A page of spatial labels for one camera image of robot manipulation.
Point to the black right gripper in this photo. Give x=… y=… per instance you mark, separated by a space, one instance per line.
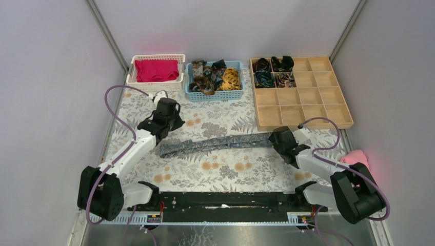
x=276 y=146

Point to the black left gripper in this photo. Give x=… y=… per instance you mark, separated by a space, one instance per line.
x=158 y=127

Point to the grey leaf pattern tie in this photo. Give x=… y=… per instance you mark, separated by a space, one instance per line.
x=258 y=140

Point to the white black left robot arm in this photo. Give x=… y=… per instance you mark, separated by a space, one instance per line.
x=101 y=191

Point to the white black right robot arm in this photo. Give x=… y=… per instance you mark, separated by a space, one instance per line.
x=351 y=189

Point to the light blue plastic basket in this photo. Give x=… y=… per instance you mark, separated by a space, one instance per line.
x=219 y=95

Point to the white plastic basket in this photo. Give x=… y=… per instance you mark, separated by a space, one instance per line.
x=154 y=86

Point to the wooden compartment tray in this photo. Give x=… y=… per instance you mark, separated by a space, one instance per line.
x=316 y=99

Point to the magenta cloth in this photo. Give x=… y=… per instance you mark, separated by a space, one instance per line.
x=156 y=70

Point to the orange floral tie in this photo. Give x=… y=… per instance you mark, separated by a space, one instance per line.
x=203 y=78

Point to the rolled multicolour tie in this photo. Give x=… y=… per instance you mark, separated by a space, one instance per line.
x=285 y=80

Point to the rolled navy blue tie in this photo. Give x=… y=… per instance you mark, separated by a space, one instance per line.
x=264 y=79

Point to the dark navy red tie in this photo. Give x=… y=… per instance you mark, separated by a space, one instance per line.
x=215 y=72

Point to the yellow patterned tie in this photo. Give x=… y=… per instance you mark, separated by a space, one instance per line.
x=230 y=80

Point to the pink cloth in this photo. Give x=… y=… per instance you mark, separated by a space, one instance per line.
x=355 y=156

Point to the rolled black tie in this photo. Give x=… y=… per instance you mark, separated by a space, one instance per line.
x=284 y=64

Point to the rolled dark red tie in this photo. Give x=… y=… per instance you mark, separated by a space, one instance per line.
x=262 y=64

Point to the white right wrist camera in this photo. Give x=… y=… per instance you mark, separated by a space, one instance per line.
x=302 y=135

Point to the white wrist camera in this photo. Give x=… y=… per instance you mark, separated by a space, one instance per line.
x=159 y=95
x=302 y=135

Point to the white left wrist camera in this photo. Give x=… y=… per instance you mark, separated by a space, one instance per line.
x=159 y=95

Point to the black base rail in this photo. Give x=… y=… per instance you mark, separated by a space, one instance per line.
x=262 y=207

